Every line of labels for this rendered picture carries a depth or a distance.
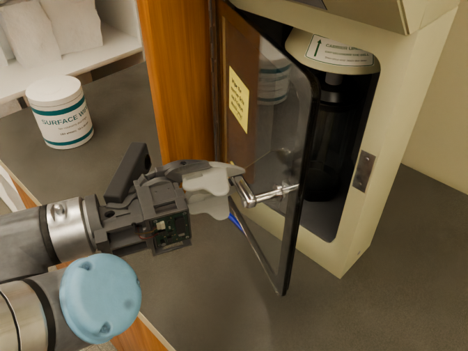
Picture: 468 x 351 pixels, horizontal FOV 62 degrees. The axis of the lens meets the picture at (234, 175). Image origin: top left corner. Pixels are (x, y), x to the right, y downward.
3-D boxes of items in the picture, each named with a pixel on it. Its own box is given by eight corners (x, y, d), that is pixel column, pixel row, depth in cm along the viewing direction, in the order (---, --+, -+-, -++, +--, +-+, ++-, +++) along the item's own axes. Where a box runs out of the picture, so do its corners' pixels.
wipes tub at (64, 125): (79, 117, 114) (64, 69, 104) (103, 135, 107) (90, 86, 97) (35, 136, 107) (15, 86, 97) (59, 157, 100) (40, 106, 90)
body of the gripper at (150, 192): (197, 244, 52) (104, 272, 48) (180, 201, 58) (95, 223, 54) (193, 205, 46) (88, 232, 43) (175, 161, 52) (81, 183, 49)
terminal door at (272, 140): (221, 183, 86) (216, -11, 59) (285, 300, 65) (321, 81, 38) (218, 184, 86) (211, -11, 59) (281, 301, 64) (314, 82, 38)
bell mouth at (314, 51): (326, 18, 70) (331, -15, 67) (421, 47, 61) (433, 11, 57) (261, 49, 61) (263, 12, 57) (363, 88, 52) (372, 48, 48)
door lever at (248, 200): (254, 164, 60) (255, 150, 58) (282, 205, 53) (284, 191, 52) (221, 172, 59) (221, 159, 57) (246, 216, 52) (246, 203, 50)
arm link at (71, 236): (63, 230, 53) (44, 187, 48) (97, 221, 55) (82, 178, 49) (66, 275, 48) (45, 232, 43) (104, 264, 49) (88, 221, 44)
